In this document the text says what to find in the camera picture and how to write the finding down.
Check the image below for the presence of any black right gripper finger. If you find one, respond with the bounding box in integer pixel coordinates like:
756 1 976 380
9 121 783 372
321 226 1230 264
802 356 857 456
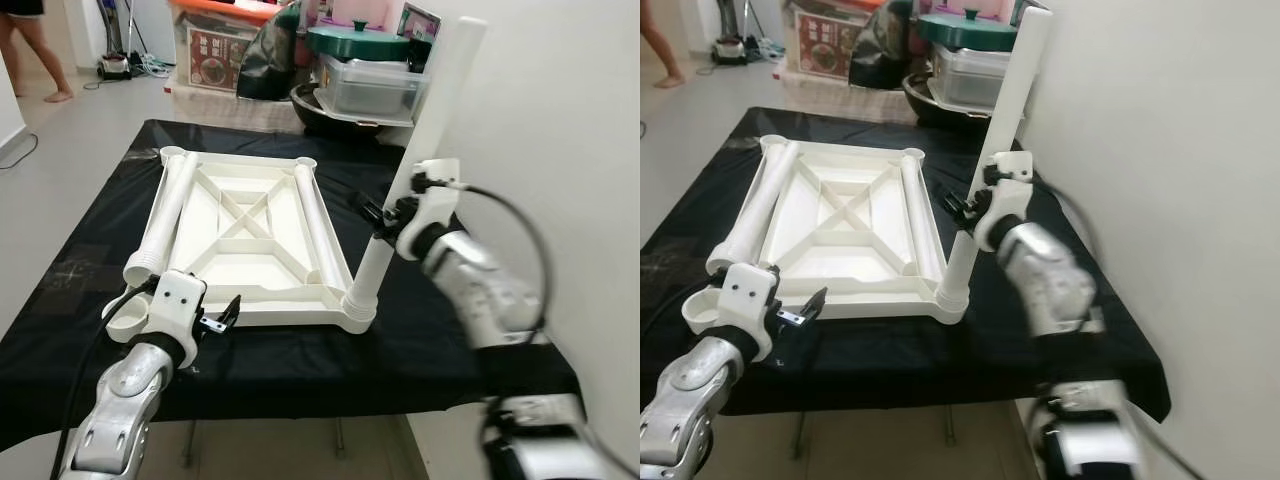
935 185 969 229
348 192 389 237

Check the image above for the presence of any white plastic table leg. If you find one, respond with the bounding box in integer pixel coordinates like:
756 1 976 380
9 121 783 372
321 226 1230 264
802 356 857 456
935 5 1054 311
705 140 801 278
897 155 951 281
292 162 353 291
123 150 201 289
345 15 489 316

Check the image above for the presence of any white plastic table top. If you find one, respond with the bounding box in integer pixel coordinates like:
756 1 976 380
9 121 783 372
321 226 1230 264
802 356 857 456
683 135 973 323
103 145 379 334

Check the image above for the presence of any black tablecloth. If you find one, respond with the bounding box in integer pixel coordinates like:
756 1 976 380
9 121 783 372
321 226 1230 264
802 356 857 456
0 118 583 451
640 105 1173 423

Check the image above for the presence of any black wok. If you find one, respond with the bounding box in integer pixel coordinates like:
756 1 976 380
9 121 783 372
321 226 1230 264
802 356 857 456
290 82 416 139
902 72 1001 129

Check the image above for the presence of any clear plastic storage box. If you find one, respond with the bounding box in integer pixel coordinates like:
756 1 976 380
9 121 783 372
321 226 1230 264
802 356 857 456
930 42 1031 111
318 55 433 126

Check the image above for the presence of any beige cloth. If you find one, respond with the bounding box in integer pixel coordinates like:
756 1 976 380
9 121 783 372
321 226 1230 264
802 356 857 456
172 88 301 131
785 78 911 121

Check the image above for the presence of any green round pot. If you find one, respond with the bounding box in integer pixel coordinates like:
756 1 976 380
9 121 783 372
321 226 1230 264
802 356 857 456
918 8 1021 51
305 18 413 63

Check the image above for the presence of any orange lid storage box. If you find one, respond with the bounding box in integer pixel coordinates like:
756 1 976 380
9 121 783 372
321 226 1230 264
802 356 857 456
785 0 871 81
168 0 286 94

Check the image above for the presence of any barefoot person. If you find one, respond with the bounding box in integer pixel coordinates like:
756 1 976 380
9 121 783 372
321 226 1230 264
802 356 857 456
640 0 691 89
0 0 76 104

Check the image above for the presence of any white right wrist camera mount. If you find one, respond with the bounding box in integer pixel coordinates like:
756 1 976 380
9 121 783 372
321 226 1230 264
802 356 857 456
972 150 1036 251
395 158 463 263

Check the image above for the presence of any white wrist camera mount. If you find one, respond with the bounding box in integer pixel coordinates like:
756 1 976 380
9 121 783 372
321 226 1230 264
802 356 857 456
148 270 209 363
722 262 783 363
972 150 1036 251
395 158 463 263

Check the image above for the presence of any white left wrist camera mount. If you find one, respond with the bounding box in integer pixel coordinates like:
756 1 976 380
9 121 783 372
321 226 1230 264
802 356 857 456
148 270 209 363
722 262 783 363

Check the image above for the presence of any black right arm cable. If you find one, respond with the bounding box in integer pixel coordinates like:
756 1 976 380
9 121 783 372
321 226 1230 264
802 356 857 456
415 175 556 351
990 165 1111 321

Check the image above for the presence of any dark picture frame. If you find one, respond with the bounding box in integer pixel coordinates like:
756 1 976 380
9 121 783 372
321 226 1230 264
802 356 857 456
398 3 443 71

